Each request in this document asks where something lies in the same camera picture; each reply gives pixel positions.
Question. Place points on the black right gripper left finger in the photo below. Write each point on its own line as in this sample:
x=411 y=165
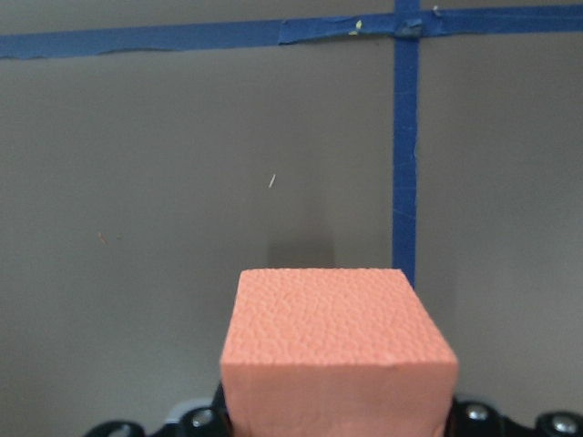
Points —
x=198 y=416

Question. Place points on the orange foam cube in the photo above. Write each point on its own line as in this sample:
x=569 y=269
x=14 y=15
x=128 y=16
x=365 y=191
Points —
x=334 y=352

